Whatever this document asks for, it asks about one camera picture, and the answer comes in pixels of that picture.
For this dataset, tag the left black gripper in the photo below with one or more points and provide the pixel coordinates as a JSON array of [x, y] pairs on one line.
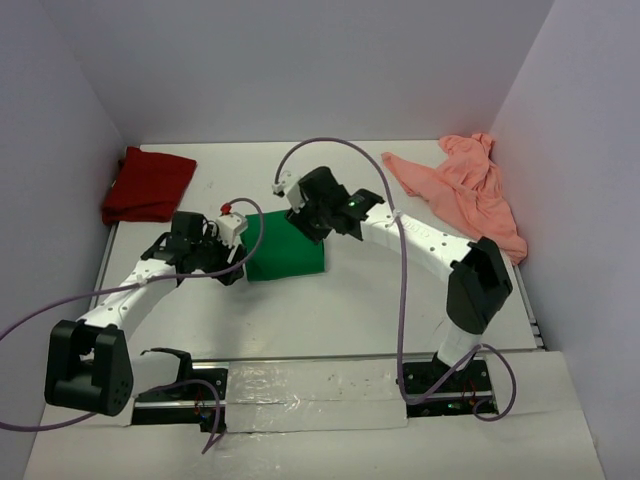
[[237, 258]]

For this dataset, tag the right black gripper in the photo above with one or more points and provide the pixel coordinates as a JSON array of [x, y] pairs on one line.
[[301, 222]]

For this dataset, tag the green t-shirt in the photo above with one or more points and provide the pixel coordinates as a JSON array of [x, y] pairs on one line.
[[284, 252]]

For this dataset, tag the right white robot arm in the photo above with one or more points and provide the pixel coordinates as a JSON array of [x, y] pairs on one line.
[[475, 273]]

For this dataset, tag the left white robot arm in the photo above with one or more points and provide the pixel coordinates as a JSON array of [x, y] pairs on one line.
[[89, 367]]

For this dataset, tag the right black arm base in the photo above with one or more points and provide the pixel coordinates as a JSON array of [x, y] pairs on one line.
[[457, 396]]

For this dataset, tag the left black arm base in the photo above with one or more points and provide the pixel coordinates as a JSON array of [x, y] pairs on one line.
[[172, 388]]

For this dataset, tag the red folded t-shirt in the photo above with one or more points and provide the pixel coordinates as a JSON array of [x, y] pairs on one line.
[[148, 188]]

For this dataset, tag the salmon pink t-shirt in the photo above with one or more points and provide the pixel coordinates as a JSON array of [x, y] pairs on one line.
[[465, 191]]

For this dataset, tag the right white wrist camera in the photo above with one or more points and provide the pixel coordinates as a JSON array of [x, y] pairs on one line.
[[288, 186]]

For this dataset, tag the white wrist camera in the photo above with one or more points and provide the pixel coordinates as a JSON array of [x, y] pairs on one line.
[[288, 186], [230, 225]]

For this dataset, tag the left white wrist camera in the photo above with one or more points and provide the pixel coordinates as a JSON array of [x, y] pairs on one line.
[[230, 225]]

